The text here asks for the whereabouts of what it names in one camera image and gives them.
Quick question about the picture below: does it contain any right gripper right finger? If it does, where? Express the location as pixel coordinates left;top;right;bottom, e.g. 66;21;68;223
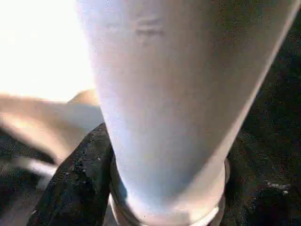
222;141;301;226

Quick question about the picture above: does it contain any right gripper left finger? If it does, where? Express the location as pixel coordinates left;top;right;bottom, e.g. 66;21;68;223
27;122;119;226

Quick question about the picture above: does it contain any white plastic table leg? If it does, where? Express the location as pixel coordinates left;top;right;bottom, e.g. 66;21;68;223
75;0;301;226

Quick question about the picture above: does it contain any black mat cover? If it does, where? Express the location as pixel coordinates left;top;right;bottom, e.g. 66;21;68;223
0;14;301;226

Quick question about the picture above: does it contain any white plastic table top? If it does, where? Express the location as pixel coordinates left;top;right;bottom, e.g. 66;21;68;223
0;0;105;167

